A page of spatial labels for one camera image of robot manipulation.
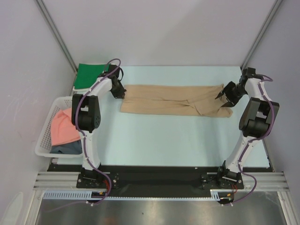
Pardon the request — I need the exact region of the blue grey t shirt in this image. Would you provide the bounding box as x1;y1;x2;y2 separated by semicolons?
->
50;140;83;155

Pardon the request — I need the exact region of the white slotted cable duct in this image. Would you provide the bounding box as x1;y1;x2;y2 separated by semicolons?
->
43;190;232;201

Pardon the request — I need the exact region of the folded white t shirt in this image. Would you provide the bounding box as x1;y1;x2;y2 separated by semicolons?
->
72;62;109;92

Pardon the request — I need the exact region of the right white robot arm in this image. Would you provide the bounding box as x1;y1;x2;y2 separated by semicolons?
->
216;67;279;189

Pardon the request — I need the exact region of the white plastic basket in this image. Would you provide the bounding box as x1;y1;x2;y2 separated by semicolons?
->
34;96;83;158

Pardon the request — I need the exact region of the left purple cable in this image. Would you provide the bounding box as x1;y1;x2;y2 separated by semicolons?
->
46;58;122;211

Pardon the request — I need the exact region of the beige t shirt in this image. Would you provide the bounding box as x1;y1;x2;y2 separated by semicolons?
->
120;84;233;118

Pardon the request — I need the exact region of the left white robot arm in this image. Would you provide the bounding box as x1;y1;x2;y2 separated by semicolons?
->
72;64;126;188

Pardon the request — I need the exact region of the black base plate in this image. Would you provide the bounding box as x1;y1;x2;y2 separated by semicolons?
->
46;164;245;197

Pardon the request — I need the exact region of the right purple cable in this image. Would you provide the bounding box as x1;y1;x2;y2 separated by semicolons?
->
220;75;275;208

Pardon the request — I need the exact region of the aluminium rail frame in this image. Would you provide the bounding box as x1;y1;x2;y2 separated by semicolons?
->
29;164;300;225

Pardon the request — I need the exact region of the purple cable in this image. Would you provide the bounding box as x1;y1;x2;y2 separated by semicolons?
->
220;75;275;208
46;58;122;211

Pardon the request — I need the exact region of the pink t shirt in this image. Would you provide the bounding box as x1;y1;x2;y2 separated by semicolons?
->
50;108;80;146

